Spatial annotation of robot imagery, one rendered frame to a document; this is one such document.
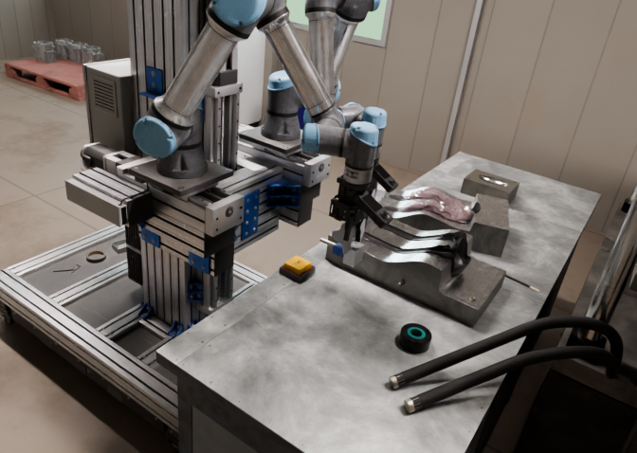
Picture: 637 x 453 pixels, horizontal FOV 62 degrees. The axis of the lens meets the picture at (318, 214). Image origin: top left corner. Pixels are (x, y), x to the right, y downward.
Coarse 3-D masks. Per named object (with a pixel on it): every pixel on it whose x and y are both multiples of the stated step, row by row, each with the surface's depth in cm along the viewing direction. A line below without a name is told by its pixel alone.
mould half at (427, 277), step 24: (336, 240) 164; (384, 240) 167; (408, 240) 169; (432, 240) 164; (360, 264) 162; (384, 264) 157; (408, 264) 152; (432, 264) 147; (480, 264) 165; (408, 288) 155; (432, 288) 150; (456, 288) 151; (480, 288) 153; (456, 312) 148; (480, 312) 147
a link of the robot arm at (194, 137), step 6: (198, 108) 150; (198, 114) 152; (198, 120) 152; (192, 126) 148; (198, 126) 153; (192, 132) 150; (198, 132) 154; (192, 138) 153; (198, 138) 155; (186, 144) 153; (192, 144) 154
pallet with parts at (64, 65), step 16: (48, 48) 593; (64, 48) 612; (80, 48) 600; (96, 48) 594; (16, 64) 575; (32, 64) 582; (48, 64) 589; (64, 64) 596; (80, 64) 603; (32, 80) 576; (48, 80) 557; (64, 80) 543; (80, 80) 549; (64, 96) 543; (80, 96) 534
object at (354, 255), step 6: (324, 240) 153; (336, 246) 149; (354, 246) 147; (360, 246) 147; (336, 252) 150; (342, 252) 148; (348, 252) 147; (354, 252) 145; (360, 252) 148; (348, 258) 147; (354, 258) 146; (360, 258) 150; (348, 264) 148; (354, 264) 147
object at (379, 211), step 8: (360, 192) 140; (368, 192) 141; (360, 200) 139; (368, 200) 139; (368, 208) 138; (376, 208) 139; (384, 208) 140; (376, 216) 138; (384, 216) 138; (376, 224) 138; (384, 224) 137
